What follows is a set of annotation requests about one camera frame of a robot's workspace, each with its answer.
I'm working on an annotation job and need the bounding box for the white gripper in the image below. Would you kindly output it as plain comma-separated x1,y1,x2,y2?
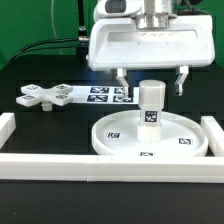
88,15,214,98

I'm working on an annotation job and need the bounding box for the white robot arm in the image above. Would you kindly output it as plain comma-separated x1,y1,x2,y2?
88,0,215,96

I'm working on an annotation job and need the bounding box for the white marker sheet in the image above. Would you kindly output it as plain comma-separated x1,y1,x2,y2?
70,86,139,104

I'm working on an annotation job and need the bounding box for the black cable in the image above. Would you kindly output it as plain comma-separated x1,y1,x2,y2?
6,37,89,66

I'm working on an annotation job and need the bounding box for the black post with connector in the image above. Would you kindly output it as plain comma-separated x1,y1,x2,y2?
77,0,89,56

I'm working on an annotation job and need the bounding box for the white cross-shaped table base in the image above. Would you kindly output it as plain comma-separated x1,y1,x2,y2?
16,84,73,111

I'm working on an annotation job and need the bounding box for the white left fence bar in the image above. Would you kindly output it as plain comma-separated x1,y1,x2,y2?
0,113,16,149

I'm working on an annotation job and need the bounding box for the white round table top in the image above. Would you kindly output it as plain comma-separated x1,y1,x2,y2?
91,110,208,157

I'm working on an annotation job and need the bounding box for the grey thin cable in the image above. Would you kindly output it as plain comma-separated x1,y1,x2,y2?
50,0,64,56

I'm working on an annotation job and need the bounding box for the white right fence bar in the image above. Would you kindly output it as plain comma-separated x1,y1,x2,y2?
201,116,224,157

